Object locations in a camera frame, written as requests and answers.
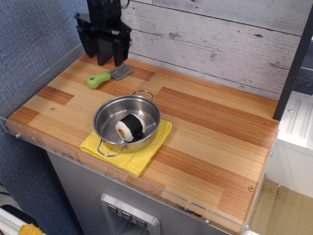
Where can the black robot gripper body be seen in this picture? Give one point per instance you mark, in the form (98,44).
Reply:
(103,16)

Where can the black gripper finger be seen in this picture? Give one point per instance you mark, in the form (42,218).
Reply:
(88,39)
(120,46)

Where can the green handled grey spatula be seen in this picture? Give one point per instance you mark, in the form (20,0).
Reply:
(116,73)

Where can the stainless steel pot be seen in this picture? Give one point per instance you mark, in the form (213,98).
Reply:
(140,103)

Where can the toy sushi roll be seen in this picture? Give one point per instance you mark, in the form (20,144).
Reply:
(130,127)

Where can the clear acrylic table guard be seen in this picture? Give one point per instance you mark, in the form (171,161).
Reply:
(216,150)

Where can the yellow cloth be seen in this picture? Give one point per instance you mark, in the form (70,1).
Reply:
(130,162)

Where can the grey cabinet with dispenser panel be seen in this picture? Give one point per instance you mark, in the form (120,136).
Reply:
(106,204)

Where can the yellow black object bottom left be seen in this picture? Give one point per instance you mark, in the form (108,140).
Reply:
(15,222)

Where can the white appliance at right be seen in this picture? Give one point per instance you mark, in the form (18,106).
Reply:
(290,163)

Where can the black vertical post right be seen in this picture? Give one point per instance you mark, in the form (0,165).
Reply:
(295,67)

